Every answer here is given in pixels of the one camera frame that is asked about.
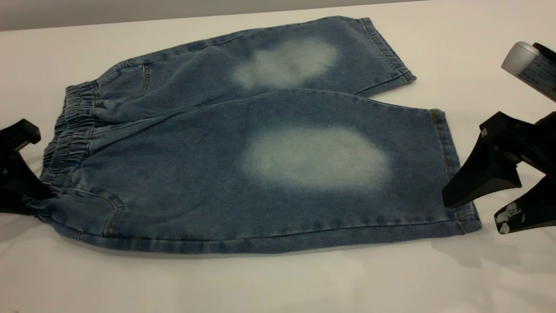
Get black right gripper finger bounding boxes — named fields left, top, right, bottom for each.
left=442, top=112, right=523, bottom=208

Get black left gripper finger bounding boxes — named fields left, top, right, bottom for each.
left=0, top=119, right=53, bottom=216

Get white-marked right gripper finger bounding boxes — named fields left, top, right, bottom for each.
left=494, top=174, right=556, bottom=234

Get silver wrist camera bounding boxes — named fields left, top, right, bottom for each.
left=501, top=41, right=556, bottom=103

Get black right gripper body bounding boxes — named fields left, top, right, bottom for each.
left=517, top=111, right=556, bottom=179

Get blue denim kids jeans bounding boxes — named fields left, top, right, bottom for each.
left=27, top=16, right=483, bottom=255

